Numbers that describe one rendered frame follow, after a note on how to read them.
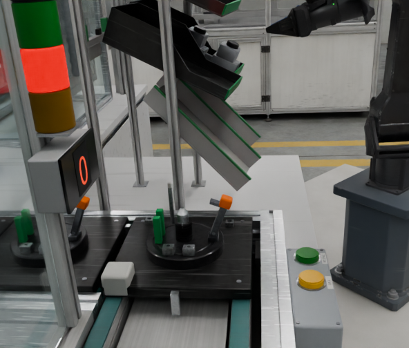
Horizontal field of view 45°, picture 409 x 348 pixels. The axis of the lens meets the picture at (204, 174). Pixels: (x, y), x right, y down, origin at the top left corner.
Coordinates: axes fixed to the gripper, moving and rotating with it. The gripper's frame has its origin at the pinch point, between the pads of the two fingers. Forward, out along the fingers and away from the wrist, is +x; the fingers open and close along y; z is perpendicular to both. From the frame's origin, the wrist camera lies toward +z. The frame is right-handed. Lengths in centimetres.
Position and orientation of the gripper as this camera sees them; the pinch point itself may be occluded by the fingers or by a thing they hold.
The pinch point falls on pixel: (283, 24)
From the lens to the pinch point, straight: 116.0
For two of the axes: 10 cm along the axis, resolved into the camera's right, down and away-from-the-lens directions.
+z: -2.8, -9.1, -2.9
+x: -9.2, 1.7, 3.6
